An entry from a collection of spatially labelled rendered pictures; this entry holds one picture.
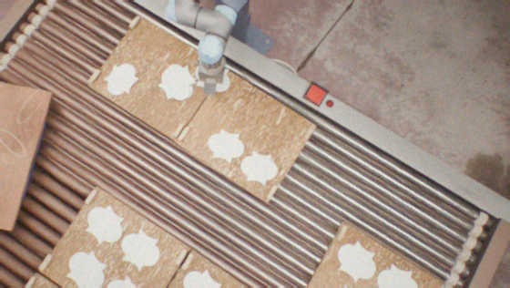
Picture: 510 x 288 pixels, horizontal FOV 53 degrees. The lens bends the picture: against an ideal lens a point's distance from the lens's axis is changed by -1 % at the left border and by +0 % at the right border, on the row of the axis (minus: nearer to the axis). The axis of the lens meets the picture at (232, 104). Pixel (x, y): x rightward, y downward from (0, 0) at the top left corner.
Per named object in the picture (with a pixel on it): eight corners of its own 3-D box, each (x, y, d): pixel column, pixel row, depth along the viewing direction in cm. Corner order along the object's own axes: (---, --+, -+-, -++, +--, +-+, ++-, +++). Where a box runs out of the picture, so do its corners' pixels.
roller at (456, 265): (44, 5, 212) (40, 0, 207) (466, 265, 187) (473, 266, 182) (36, 15, 211) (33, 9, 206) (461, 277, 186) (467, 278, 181)
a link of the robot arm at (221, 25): (205, -3, 161) (192, 27, 158) (239, 8, 159) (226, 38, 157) (207, 8, 168) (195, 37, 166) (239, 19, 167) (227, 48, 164)
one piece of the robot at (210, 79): (193, 83, 165) (196, 97, 181) (220, 86, 165) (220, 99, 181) (198, 48, 168) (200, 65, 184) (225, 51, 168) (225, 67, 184)
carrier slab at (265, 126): (227, 70, 201) (227, 68, 199) (316, 126, 195) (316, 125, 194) (176, 143, 193) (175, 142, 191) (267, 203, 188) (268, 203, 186)
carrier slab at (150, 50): (140, 16, 206) (139, 15, 205) (225, 68, 201) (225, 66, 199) (88, 87, 198) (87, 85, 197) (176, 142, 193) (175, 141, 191)
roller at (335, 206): (36, 15, 211) (32, 9, 206) (461, 277, 186) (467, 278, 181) (29, 24, 210) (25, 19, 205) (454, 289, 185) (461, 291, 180)
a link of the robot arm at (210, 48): (227, 36, 155) (218, 62, 153) (227, 50, 166) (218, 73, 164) (203, 28, 156) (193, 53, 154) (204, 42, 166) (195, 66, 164)
